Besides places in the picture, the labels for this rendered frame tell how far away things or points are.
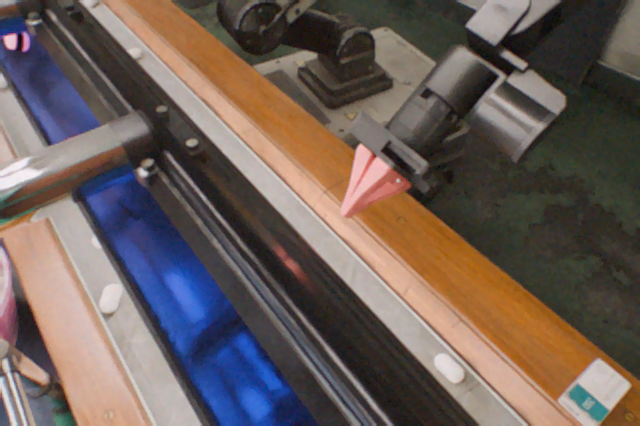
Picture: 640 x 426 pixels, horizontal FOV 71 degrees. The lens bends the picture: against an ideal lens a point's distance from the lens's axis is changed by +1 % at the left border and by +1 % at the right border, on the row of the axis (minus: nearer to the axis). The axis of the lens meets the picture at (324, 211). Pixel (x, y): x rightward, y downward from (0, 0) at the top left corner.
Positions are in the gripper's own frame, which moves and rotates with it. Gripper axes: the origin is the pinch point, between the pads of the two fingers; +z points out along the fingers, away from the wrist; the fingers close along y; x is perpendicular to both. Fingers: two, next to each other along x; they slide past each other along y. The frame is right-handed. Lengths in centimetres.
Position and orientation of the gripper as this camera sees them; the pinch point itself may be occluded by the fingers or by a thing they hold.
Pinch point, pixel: (348, 210)
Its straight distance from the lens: 48.8
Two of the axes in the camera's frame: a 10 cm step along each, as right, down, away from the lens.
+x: 5.0, 2.0, 8.4
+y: 6.0, 6.3, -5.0
